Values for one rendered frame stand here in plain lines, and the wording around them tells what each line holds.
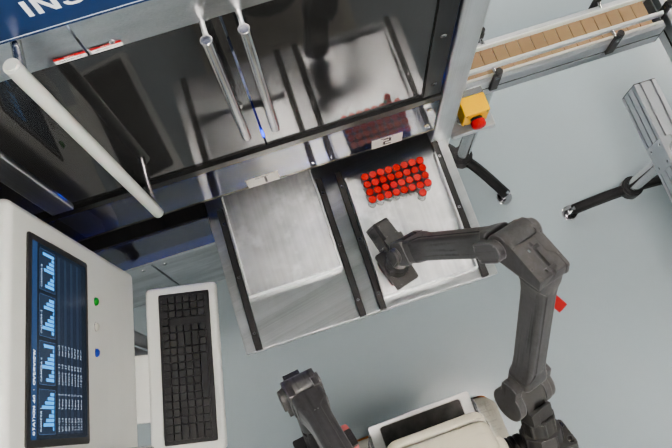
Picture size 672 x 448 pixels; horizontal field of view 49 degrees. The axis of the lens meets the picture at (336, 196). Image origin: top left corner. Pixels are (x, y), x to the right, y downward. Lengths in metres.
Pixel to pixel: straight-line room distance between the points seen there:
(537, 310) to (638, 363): 1.64
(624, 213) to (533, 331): 1.72
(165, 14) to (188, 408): 1.18
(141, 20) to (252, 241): 0.98
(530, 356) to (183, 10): 0.89
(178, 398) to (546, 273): 1.11
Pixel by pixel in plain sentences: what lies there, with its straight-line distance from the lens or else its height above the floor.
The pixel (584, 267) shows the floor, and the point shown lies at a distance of 3.00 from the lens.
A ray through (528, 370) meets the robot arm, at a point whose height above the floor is 1.34.
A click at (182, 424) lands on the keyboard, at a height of 0.82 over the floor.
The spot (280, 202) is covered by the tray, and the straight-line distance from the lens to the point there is 2.03.
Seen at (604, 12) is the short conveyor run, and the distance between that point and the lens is 2.28.
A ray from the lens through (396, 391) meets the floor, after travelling 2.82.
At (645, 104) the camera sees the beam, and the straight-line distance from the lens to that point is 2.65.
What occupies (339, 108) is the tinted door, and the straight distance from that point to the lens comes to 1.67.
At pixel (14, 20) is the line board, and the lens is 1.13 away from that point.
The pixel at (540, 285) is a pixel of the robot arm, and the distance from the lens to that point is 1.31.
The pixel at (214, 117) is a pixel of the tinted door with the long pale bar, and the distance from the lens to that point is 1.54.
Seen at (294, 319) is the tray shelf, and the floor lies 0.88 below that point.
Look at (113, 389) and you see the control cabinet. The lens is 1.93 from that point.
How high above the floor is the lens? 2.82
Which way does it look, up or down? 73 degrees down
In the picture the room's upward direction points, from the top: 8 degrees counter-clockwise
